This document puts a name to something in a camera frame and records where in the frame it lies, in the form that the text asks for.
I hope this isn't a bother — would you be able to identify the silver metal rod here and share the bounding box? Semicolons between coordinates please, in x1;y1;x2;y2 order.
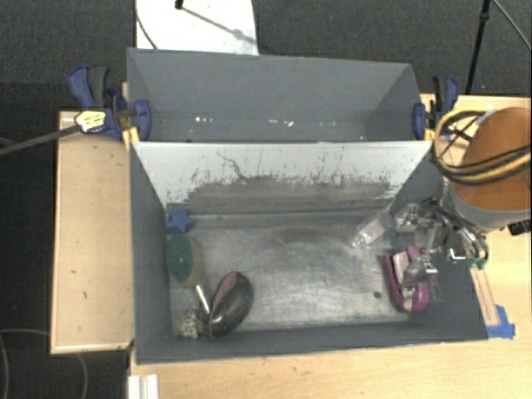
194;284;211;314

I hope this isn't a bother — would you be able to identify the black cylinder on white bracket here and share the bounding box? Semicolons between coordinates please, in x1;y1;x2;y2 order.
506;219;532;237

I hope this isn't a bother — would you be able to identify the grey metal bin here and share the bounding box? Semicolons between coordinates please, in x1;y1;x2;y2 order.
125;47;490;366

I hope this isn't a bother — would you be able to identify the green and yellow round sponge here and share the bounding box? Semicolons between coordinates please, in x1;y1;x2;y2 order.
166;234;206;288

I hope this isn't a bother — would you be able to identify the pale wood board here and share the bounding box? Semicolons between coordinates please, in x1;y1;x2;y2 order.
50;106;136;356

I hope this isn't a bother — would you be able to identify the purple stapler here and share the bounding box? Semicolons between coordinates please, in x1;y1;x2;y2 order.
382;245;432;314

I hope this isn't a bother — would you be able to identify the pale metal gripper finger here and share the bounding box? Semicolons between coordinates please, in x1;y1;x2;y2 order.
352;204;422;250
399;255;440;298

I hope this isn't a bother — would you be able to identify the black and pink computer mouse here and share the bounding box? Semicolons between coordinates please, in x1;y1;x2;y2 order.
208;269;255;340

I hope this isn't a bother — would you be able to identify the blue star-shaped toy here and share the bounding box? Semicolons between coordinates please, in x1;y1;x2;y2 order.
166;209;195;234

